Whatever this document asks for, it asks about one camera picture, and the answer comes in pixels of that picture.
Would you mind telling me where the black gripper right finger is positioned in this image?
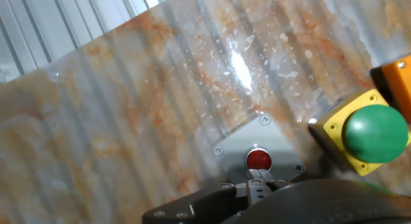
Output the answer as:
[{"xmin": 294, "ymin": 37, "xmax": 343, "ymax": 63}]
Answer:
[{"xmin": 247, "ymin": 168, "xmax": 286, "ymax": 199}]

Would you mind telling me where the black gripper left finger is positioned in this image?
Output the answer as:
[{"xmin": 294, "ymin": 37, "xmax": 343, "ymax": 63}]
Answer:
[{"xmin": 142, "ymin": 180, "xmax": 259, "ymax": 224}]

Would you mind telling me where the grey box red button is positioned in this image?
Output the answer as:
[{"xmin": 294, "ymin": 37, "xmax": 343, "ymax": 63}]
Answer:
[{"xmin": 211, "ymin": 113, "xmax": 306, "ymax": 183}]

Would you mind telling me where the yellow box green mushroom button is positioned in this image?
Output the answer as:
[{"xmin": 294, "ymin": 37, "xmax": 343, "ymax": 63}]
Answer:
[{"xmin": 307, "ymin": 88, "xmax": 411, "ymax": 177}]

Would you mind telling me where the orange box red mushroom button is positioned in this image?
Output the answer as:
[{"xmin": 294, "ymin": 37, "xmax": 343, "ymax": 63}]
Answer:
[{"xmin": 369, "ymin": 53, "xmax": 411, "ymax": 122}]

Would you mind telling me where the marble pattern mat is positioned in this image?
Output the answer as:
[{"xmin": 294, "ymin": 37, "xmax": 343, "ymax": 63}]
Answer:
[{"xmin": 0, "ymin": 0, "xmax": 411, "ymax": 224}]

